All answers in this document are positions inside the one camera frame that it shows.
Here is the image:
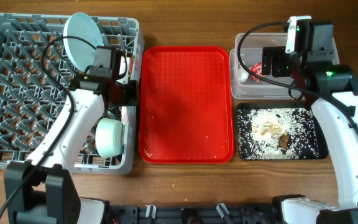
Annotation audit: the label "red snack wrapper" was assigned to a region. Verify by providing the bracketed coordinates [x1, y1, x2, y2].
[249, 62, 265, 83]

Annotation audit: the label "yellow plastic cup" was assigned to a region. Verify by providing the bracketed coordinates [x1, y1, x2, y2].
[126, 57, 133, 80]

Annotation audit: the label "white napkin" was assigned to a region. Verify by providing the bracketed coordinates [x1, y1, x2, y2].
[237, 63, 249, 83]

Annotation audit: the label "green bowl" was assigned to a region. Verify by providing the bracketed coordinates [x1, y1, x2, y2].
[95, 118, 124, 159]

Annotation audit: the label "rice and food scraps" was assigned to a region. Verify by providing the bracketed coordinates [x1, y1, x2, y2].
[236, 107, 319, 160]

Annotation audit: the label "light blue plate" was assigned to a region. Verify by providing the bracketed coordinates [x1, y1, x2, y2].
[63, 12, 104, 71]

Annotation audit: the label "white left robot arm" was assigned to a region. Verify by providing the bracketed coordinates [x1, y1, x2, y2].
[0, 69, 139, 223]

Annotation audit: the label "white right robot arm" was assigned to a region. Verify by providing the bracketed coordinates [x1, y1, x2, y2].
[262, 16, 358, 223]

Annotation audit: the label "black waste tray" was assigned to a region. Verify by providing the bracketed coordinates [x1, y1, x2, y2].
[234, 101, 329, 161]

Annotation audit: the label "grey dishwasher rack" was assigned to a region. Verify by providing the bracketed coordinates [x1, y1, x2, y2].
[0, 13, 145, 174]

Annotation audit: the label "clear plastic bin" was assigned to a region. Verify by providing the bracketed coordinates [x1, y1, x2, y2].
[229, 32, 342, 100]

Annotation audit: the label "red plastic tray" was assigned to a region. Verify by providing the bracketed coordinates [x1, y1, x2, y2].
[138, 46, 234, 164]

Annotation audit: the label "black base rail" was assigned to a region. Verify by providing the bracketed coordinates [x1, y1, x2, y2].
[107, 203, 280, 224]

